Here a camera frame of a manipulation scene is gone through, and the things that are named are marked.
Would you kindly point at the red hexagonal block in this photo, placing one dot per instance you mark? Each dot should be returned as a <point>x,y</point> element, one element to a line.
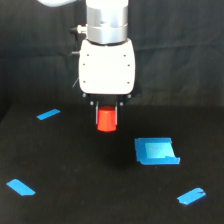
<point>106,119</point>

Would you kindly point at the blue tape square marker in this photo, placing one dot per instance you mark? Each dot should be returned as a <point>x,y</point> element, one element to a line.
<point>155,151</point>

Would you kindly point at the blue tape strip front right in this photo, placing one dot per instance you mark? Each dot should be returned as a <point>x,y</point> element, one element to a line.
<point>191,196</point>

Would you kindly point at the blue tape strip front left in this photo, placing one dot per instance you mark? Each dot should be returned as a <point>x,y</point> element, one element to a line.
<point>20,188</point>

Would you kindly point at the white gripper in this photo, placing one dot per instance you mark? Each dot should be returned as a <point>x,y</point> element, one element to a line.
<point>107,74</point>

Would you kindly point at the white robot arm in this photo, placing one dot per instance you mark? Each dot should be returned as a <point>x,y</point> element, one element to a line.
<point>106,24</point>

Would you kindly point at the blue tape strip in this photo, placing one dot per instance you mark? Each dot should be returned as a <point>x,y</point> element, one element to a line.
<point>48,114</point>
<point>191,196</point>
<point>20,188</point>

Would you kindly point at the blue tape strip back left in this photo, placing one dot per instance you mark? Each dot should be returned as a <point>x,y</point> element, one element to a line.
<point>48,114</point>

